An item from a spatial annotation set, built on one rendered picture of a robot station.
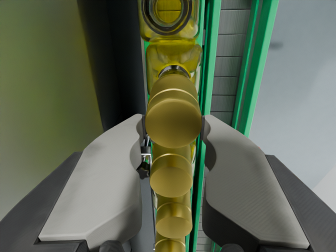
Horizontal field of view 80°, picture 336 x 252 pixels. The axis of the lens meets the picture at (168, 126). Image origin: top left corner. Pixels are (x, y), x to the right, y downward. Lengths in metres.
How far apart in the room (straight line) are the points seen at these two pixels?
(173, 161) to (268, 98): 0.49
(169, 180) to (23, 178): 0.12
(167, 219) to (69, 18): 0.24
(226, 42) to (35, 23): 0.30
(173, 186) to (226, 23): 0.31
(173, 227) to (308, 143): 0.61
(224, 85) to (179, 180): 0.30
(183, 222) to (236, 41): 0.32
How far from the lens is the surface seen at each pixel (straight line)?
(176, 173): 0.15
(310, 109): 0.69
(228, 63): 0.42
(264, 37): 0.34
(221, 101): 0.44
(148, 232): 0.75
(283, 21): 0.58
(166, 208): 0.20
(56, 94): 0.24
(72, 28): 0.29
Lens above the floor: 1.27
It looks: 60 degrees down
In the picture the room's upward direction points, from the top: 177 degrees counter-clockwise
